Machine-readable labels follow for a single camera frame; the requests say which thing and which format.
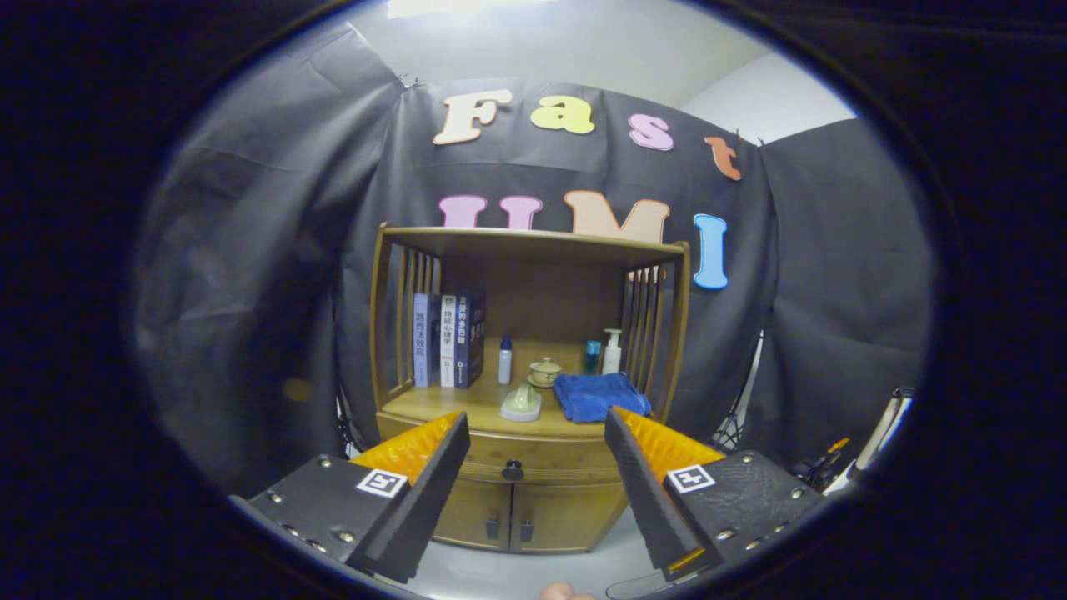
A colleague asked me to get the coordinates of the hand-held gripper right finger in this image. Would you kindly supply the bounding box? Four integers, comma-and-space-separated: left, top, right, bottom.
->
604, 406, 822, 583

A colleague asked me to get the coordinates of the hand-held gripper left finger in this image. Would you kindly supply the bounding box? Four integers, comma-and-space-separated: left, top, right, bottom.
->
229, 408, 473, 586

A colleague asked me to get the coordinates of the wooden drawer with black knob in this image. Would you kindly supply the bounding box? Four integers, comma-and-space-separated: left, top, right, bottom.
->
377, 408, 636, 488

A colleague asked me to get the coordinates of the pale green ceramic dish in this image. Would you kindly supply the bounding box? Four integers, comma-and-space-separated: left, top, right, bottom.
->
500, 383, 543, 423

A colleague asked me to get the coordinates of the wooden cabinet door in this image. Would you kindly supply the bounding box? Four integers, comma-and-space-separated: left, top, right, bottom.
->
511, 482, 626, 553
433, 479, 512, 551

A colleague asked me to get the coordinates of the wooden countertop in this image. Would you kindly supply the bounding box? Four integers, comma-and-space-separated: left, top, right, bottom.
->
379, 383, 659, 438

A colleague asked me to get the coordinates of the wooden cabinet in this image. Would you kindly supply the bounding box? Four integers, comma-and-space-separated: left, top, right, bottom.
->
369, 222, 693, 555

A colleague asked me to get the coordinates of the folded blue towel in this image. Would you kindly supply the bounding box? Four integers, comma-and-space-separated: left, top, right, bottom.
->
553, 372, 653, 424

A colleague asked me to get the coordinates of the black tripod stand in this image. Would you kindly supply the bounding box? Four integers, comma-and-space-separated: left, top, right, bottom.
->
709, 333, 766, 455

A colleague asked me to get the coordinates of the light blue book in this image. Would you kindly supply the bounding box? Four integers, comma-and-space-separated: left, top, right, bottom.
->
413, 293, 442, 388

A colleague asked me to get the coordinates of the white book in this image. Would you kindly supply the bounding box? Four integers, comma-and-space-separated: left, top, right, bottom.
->
440, 293, 458, 388

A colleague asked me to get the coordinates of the dark blue book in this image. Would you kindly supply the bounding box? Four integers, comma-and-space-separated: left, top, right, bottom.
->
454, 288, 487, 390

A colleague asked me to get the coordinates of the black equipment with orange clip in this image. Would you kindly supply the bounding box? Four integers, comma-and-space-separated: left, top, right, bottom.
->
792, 437, 851, 493

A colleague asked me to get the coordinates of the black backdrop cloth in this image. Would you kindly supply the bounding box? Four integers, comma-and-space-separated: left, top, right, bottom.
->
133, 21, 934, 501

